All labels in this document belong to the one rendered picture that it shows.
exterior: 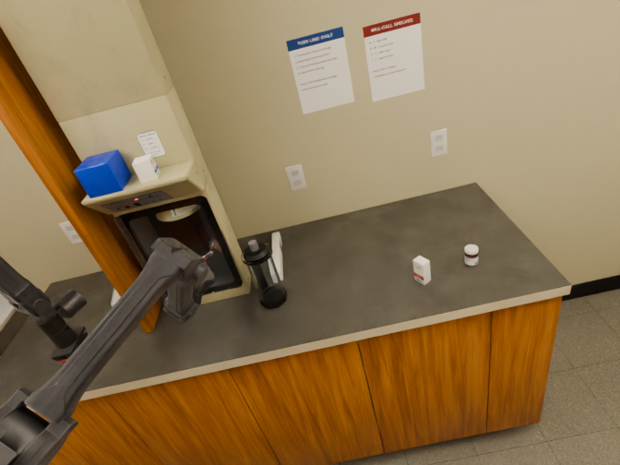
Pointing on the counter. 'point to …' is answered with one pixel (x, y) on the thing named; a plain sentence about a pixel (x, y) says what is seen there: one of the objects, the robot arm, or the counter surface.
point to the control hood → (176, 179)
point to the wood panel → (63, 173)
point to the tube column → (86, 53)
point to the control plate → (137, 201)
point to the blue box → (103, 173)
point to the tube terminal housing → (102, 128)
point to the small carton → (146, 168)
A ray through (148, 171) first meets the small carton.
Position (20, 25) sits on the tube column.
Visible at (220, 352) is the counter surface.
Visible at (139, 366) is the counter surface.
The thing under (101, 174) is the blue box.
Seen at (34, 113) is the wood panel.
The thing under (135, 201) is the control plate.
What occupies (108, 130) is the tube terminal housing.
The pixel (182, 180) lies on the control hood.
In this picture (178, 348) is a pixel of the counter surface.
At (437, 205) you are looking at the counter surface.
